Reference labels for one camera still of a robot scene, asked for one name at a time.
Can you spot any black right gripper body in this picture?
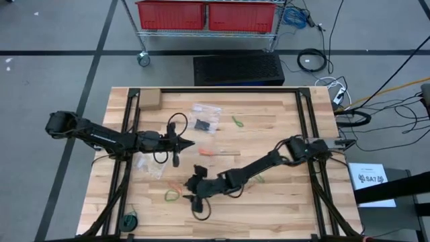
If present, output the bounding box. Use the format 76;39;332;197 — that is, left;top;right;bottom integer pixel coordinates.
187;175;224;200

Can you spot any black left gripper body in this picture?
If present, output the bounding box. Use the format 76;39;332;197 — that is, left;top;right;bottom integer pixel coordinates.
135;130;173;154

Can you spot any small cardboard box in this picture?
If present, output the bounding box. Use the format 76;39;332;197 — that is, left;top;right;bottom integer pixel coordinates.
138;88;163;111

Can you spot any red plastic bin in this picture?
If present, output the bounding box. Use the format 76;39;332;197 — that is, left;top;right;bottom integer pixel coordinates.
207;1;278;34
135;0;206;31

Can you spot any white power strip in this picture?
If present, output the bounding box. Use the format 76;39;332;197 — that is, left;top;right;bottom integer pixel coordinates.
332;86;347;106

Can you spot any white printed booklet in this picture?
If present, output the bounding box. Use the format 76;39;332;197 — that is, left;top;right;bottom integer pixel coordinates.
347;162;397;208

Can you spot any grey side table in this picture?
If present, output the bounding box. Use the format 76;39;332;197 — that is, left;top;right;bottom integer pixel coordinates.
355;167;423;242

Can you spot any black metal beam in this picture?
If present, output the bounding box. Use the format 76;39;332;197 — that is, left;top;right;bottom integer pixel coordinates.
352;171;430;206

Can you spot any grey device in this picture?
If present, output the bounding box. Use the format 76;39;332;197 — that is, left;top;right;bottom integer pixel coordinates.
419;83;430;118

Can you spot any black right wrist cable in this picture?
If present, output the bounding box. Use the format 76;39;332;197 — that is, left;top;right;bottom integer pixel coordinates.
191;198;212;222

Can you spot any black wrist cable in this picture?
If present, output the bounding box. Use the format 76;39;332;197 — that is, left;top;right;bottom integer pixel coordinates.
191;198;212;222
167;112;189;137

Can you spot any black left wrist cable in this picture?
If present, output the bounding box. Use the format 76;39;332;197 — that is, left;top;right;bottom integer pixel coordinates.
167;112;189;137

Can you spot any chrome wire shelving cart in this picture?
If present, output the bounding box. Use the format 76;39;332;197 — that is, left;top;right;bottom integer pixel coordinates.
120;0;290;68

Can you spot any white cable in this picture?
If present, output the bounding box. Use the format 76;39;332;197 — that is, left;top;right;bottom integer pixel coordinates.
314;76;353;108

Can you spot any black cable coil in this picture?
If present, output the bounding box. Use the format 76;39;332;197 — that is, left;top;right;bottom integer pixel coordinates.
296;48;329;74

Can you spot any blue cable coil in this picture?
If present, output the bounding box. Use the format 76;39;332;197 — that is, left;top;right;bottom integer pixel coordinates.
281;6;310;30

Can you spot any thick black cable sleeve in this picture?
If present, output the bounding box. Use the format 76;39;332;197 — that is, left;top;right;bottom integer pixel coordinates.
334;110;372;128

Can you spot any thin black cable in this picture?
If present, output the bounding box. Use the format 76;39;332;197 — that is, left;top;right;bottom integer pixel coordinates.
327;0;345;75

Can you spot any long black cable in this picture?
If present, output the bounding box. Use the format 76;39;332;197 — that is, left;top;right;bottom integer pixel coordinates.
349;43;430;114

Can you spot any yellow cable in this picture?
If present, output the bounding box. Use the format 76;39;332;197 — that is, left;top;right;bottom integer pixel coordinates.
339;77;430;112

